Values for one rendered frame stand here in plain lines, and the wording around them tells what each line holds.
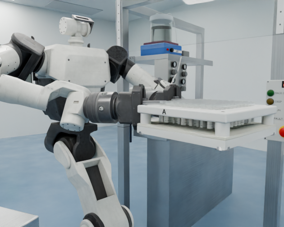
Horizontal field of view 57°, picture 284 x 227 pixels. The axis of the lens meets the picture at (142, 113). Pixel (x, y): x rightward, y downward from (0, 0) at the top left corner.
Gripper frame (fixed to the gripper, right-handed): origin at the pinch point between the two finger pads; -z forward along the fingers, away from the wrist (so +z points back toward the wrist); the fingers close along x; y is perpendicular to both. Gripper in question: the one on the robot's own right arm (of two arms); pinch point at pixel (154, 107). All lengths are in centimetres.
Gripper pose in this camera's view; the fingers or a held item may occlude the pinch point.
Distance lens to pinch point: 69.6
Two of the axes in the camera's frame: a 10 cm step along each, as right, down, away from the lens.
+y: -2.6, 0.9, -9.6
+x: 0.1, 10.0, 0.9
